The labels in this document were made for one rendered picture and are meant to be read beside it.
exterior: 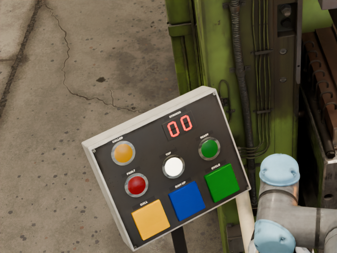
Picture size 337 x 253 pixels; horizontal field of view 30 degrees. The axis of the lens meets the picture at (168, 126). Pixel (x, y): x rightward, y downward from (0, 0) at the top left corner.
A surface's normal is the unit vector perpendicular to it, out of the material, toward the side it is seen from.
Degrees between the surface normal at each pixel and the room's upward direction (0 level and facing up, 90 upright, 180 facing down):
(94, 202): 0
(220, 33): 90
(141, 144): 60
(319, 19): 90
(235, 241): 90
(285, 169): 0
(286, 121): 90
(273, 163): 0
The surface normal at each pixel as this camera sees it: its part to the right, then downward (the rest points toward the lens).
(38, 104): -0.12, -0.69
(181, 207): 0.35, 0.15
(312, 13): 0.06, 0.70
